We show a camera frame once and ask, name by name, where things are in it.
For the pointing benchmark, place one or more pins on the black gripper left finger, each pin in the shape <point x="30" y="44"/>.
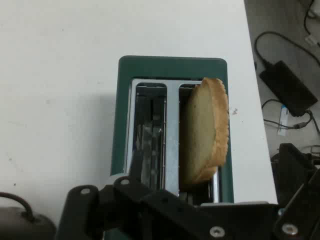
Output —
<point x="150" y="210"/>

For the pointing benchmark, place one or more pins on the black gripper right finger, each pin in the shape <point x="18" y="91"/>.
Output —
<point x="300" y="200"/>

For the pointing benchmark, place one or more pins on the toasted bread slice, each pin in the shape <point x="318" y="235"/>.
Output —
<point x="200" y="130"/>

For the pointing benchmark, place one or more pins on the black power adapter brick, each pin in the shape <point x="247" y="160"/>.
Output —
<point x="287" y="87"/>

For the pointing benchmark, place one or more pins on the dark green two-slot toaster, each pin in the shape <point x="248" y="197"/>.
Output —
<point x="172" y="67"/>

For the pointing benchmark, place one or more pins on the small white connector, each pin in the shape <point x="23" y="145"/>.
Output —
<point x="310" y="40"/>

